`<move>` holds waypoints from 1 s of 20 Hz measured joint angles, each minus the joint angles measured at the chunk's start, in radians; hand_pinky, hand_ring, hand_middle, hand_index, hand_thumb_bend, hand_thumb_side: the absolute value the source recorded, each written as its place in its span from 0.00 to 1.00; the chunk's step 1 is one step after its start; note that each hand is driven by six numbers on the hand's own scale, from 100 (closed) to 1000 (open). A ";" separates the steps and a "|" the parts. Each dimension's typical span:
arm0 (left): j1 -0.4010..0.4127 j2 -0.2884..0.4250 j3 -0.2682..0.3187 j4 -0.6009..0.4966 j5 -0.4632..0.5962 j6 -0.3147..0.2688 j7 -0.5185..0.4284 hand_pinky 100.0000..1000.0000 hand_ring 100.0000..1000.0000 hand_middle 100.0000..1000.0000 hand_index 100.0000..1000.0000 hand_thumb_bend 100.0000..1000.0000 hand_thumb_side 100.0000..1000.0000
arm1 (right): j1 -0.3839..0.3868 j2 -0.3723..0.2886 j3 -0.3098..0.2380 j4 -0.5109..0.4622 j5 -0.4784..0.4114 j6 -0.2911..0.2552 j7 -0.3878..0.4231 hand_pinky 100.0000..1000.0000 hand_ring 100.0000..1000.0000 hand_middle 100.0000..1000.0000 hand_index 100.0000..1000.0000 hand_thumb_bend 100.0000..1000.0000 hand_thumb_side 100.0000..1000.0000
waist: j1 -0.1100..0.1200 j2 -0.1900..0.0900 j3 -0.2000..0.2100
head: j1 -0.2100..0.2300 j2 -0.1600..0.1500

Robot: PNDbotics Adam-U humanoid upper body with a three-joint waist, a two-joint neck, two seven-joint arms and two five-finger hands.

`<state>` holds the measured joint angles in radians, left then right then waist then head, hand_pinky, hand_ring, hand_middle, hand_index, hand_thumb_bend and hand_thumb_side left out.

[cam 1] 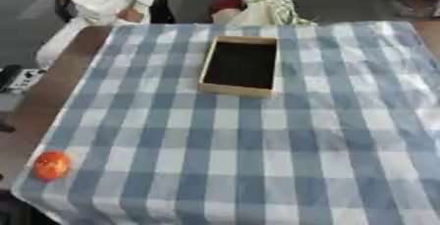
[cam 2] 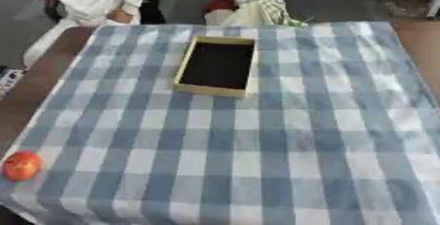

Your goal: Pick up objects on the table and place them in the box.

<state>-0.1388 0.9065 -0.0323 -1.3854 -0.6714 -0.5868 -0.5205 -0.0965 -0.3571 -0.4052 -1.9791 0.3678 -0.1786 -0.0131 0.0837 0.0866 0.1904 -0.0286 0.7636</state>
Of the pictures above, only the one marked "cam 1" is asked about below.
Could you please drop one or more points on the tan cardboard box black inside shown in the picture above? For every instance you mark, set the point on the tan cardboard box black inside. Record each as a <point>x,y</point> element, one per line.
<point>240,66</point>

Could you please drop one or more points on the green white checked cloth pile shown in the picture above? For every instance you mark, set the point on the green white checked cloth pile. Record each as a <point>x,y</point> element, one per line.
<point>269,9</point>

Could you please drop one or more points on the person's hand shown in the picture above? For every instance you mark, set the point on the person's hand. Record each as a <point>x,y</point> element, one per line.
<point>131,15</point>

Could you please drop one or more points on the red orange toy fruit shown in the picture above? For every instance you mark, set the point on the red orange toy fruit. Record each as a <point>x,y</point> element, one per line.
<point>51,165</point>

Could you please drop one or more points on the white black device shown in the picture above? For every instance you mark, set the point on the white black device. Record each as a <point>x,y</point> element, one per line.
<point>22,79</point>

